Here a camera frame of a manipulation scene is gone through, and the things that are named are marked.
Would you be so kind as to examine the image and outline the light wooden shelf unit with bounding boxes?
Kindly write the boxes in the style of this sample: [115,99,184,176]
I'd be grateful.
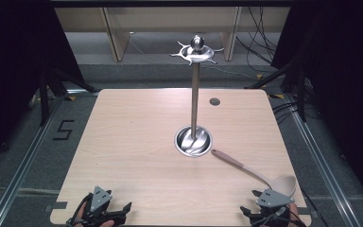
[54,7,291,62]

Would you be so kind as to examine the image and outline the person's left hand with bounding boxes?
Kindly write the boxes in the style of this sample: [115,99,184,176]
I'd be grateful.
[74,204,116,227]

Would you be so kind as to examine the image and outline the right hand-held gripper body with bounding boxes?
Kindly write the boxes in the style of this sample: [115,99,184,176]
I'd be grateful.
[249,188,307,227]

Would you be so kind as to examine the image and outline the thin white floor cable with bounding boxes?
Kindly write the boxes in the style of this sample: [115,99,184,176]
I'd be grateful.
[128,31,258,79]

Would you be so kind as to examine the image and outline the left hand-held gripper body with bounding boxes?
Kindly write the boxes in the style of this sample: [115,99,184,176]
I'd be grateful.
[66,185,128,227]

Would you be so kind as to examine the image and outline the metal utensil stand with hooks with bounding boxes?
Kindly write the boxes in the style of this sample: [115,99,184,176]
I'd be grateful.
[169,34,225,158]

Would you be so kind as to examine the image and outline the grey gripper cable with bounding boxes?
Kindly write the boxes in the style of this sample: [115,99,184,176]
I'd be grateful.
[252,206,287,227]

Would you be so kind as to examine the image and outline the aluminium floor rail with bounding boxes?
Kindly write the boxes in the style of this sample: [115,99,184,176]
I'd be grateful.
[0,96,64,227]
[286,96,363,227]

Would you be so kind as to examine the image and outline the person's right hand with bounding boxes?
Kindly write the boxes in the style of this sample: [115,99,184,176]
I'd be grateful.
[286,202,301,225]

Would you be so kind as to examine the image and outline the black floor cables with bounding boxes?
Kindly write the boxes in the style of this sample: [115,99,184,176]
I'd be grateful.
[270,99,301,125]

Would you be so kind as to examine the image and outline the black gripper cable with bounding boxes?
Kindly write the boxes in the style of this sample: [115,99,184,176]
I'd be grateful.
[70,193,95,223]

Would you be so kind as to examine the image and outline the black curtain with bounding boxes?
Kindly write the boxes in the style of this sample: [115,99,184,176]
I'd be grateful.
[269,5,363,204]
[0,0,84,173]

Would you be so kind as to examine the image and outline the beige silicone ladle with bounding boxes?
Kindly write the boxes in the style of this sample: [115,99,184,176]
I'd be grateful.
[210,148,298,199]

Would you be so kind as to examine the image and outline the bundle of black hanging cables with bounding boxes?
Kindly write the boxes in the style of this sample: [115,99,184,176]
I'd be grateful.
[234,7,281,74]

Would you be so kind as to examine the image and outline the black metal stand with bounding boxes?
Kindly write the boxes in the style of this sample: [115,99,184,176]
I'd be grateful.
[37,65,99,128]
[245,58,310,123]

